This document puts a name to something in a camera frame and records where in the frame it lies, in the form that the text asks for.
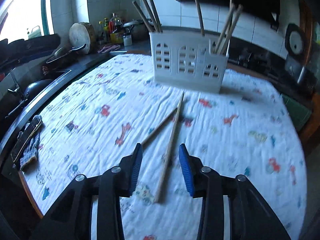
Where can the steel bowl with handle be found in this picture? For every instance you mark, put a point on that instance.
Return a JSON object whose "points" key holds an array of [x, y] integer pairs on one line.
{"points": [[63, 57]]}

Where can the pink cloth rag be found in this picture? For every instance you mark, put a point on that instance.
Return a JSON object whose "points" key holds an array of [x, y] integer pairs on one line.
{"points": [[108, 48]]}

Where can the black gas stove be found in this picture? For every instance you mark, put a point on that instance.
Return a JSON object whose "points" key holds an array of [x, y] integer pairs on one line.
{"points": [[259, 60]]}

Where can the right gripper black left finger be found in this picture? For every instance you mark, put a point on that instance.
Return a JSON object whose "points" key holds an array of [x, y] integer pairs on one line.
{"points": [[70, 217]]}

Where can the round wooden cutting board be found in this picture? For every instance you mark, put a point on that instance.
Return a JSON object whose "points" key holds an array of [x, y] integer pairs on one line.
{"points": [[80, 34]]}

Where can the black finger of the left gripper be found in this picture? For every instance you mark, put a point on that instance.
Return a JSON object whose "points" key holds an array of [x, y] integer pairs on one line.
{"points": [[38, 47]]}

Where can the white plastic utensil holder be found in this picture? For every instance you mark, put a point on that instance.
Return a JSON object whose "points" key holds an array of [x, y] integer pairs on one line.
{"points": [[188, 60]]}

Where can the dark soy sauce bottle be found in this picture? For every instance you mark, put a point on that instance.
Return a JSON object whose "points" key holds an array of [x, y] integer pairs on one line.
{"points": [[116, 29]]}

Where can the grey knit glove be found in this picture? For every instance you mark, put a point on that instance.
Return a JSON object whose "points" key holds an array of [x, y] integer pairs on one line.
{"points": [[30, 153]]}

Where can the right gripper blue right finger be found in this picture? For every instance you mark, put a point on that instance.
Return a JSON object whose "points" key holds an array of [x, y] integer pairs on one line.
{"points": [[251, 217]]}

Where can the wooden chopstick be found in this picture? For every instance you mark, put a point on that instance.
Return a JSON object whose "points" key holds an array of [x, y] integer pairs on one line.
{"points": [[142, 16], [155, 13], [221, 37], [168, 152], [227, 37], [199, 12], [230, 15], [155, 24], [158, 128]]}

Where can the small white jar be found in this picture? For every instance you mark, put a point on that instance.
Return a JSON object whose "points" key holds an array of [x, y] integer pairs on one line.
{"points": [[127, 40]]}

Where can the white cartoon print cloth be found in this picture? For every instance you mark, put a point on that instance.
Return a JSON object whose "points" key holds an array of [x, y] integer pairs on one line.
{"points": [[98, 119]]}

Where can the black rice cooker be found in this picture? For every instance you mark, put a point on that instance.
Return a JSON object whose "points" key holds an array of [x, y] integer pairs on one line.
{"points": [[295, 44]]}

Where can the steel cooking pot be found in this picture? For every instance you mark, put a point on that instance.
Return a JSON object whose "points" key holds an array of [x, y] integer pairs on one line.
{"points": [[137, 29]]}

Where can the smartphone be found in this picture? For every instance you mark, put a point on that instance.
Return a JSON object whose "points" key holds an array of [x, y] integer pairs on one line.
{"points": [[25, 138]]}

